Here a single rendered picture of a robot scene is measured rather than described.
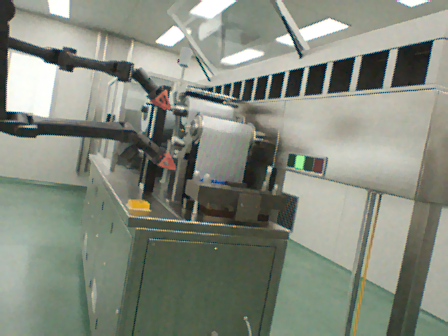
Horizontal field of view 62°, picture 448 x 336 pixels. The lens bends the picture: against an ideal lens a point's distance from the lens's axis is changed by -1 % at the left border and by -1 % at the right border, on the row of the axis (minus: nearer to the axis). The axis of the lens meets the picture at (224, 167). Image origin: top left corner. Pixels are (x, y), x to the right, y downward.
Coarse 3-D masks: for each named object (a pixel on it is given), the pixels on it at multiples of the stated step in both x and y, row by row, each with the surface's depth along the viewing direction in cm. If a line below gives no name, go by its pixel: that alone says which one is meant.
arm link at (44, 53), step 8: (16, 40) 153; (16, 48) 154; (24, 48) 157; (32, 48) 161; (40, 48) 165; (48, 48) 170; (56, 48) 172; (40, 56) 166; (48, 56) 170; (56, 56) 176; (64, 56) 171; (56, 64) 172
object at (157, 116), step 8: (168, 88) 188; (168, 96) 189; (152, 112) 200; (160, 112) 188; (152, 120) 198; (160, 120) 188; (152, 128) 198; (160, 128) 189; (152, 136) 188; (160, 136) 189; (160, 144) 190; (144, 160) 202; (144, 168) 199; (152, 168) 190; (144, 176) 199; (152, 176) 190; (144, 184) 189; (152, 184) 191; (152, 192) 191
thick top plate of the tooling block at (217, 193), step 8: (192, 184) 151; (200, 184) 147; (216, 184) 159; (192, 192) 150; (200, 192) 144; (208, 192) 146; (216, 192) 147; (224, 192) 148; (232, 192) 150; (240, 192) 151; (248, 192) 152; (256, 192) 156; (264, 192) 162; (200, 200) 145; (208, 200) 146; (216, 200) 147; (224, 200) 149; (232, 200) 150; (264, 200) 156; (272, 200) 157; (280, 200) 159; (264, 208) 156; (272, 208) 158; (280, 208) 159
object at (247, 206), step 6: (240, 198) 149; (246, 198) 150; (252, 198) 151; (258, 198) 152; (240, 204) 149; (246, 204) 150; (252, 204) 151; (258, 204) 152; (234, 210) 151; (240, 210) 150; (246, 210) 151; (252, 210) 152; (258, 210) 153; (234, 216) 150; (240, 216) 150; (246, 216) 151; (252, 216) 152; (252, 222) 152
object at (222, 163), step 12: (204, 144) 164; (216, 144) 166; (204, 156) 164; (216, 156) 166; (228, 156) 169; (240, 156) 171; (204, 168) 165; (216, 168) 167; (228, 168) 169; (240, 168) 172; (228, 180) 170; (240, 180) 172
